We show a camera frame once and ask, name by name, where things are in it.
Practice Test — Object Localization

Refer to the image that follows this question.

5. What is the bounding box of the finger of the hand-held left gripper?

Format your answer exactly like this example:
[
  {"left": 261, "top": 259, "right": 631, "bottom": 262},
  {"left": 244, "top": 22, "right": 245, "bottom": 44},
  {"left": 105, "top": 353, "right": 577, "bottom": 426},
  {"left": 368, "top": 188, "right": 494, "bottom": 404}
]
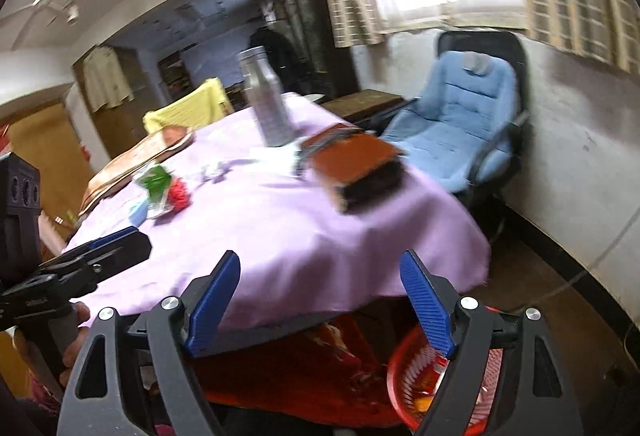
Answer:
[
  {"left": 50, "top": 225, "right": 140, "bottom": 268},
  {"left": 36, "top": 231, "right": 153, "bottom": 290}
]

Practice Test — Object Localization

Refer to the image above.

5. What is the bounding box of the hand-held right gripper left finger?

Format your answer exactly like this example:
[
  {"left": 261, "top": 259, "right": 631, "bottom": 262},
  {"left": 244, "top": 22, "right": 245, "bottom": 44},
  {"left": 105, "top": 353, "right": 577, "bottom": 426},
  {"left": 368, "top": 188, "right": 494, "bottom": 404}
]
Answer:
[{"left": 56, "top": 249, "right": 242, "bottom": 436}]

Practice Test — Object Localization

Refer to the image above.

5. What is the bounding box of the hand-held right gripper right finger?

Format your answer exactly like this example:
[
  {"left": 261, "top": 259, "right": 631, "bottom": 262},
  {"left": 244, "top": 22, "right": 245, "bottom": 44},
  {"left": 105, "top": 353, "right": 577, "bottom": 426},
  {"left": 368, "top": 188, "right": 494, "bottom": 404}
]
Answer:
[{"left": 399, "top": 248, "right": 586, "bottom": 436}]

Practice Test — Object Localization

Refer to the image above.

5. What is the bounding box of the red plastic basket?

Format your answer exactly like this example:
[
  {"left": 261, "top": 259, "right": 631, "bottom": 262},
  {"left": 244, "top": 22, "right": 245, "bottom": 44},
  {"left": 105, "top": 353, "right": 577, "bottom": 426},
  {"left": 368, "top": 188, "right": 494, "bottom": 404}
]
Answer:
[{"left": 387, "top": 311, "right": 506, "bottom": 434}]

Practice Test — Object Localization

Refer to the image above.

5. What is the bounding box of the person's left hand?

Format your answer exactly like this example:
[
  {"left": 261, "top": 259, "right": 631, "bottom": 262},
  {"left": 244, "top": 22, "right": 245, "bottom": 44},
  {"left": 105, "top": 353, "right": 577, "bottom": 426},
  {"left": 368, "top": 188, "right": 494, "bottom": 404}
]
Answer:
[{"left": 12, "top": 301, "right": 92, "bottom": 400}]

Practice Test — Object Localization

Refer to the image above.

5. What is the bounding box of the brown patterned pillow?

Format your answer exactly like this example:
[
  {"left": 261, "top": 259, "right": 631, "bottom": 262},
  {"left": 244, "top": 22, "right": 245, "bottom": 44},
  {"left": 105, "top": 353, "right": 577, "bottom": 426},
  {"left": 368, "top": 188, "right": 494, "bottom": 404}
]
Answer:
[{"left": 79, "top": 125, "right": 196, "bottom": 217}]

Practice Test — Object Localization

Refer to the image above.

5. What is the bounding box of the purple tablecloth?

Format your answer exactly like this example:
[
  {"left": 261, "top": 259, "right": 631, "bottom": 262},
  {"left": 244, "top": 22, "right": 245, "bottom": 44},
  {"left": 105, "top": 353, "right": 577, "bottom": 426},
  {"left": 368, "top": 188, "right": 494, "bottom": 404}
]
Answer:
[{"left": 62, "top": 91, "right": 492, "bottom": 332}]

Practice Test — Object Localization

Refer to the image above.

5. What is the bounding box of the orange wooden door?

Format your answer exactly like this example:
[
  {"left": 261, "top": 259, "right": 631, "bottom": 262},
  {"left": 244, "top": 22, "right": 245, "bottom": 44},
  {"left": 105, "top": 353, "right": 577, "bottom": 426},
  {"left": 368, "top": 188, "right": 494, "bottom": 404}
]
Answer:
[{"left": 0, "top": 101, "right": 93, "bottom": 177}]

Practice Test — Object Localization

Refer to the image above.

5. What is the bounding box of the red cloth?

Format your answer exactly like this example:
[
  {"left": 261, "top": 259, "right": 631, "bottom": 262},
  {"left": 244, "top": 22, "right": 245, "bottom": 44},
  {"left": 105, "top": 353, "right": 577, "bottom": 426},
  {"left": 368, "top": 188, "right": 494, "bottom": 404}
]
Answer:
[{"left": 192, "top": 316, "right": 401, "bottom": 427}]

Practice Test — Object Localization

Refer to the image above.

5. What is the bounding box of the dark brown wardrobe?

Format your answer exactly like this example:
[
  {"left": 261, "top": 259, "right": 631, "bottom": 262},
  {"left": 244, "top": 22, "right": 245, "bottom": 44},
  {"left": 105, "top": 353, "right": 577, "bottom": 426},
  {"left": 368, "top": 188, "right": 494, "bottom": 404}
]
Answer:
[{"left": 72, "top": 46, "right": 166, "bottom": 157}]

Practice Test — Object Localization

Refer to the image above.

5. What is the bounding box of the yellow chair cover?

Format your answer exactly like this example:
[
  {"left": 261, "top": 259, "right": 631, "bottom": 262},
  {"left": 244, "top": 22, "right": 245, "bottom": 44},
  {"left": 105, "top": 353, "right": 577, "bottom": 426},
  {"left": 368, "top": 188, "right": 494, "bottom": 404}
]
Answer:
[{"left": 142, "top": 77, "right": 233, "bottom": 134}]

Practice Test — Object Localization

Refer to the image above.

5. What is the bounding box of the hanging pale shirt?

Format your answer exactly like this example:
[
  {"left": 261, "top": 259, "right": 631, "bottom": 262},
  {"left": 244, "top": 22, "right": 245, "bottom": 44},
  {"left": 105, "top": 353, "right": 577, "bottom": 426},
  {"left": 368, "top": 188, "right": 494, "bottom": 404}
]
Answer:
[{"left": 82, "top": 45, "right": 135, "bottom": 113}]

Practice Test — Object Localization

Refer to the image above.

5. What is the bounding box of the blue padded chair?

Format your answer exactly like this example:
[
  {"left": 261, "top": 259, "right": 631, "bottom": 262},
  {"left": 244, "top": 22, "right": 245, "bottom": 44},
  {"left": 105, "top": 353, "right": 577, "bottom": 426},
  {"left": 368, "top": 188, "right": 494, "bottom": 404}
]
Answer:
[{"left": 380, "top": 30, "right": 531, "bottom": 217}]

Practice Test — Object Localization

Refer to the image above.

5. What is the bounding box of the metal bottle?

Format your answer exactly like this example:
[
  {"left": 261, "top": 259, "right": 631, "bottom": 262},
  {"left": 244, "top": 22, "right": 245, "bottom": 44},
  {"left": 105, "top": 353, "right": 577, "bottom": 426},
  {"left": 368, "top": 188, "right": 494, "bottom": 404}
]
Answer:
[{"left": 237, "top": 45, "right": 297, "bottom": 148}]

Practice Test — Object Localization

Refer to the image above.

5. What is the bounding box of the dark wooden side table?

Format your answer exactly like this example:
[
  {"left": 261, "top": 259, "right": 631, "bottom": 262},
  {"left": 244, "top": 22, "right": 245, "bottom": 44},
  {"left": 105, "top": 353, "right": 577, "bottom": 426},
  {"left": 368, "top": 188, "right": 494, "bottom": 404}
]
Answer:
[{"left": 320, "top": 89, "right": 406, "bottom": 124}]

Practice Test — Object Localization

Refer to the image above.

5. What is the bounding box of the black coat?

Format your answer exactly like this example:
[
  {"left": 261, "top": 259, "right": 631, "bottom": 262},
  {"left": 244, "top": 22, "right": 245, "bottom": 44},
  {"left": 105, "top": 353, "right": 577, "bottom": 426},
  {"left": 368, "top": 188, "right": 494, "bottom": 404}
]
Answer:
[{"left": 249, "top": 27, "right": 301, "bottom": 92}]

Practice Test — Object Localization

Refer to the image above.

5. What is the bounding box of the grey power cable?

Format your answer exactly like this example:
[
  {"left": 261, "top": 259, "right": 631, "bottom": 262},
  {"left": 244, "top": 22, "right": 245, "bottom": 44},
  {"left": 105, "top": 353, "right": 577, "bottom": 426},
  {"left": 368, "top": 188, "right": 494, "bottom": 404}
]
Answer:
[{"left": 542, "top": 196, "right": 640, "bottom": 289}]

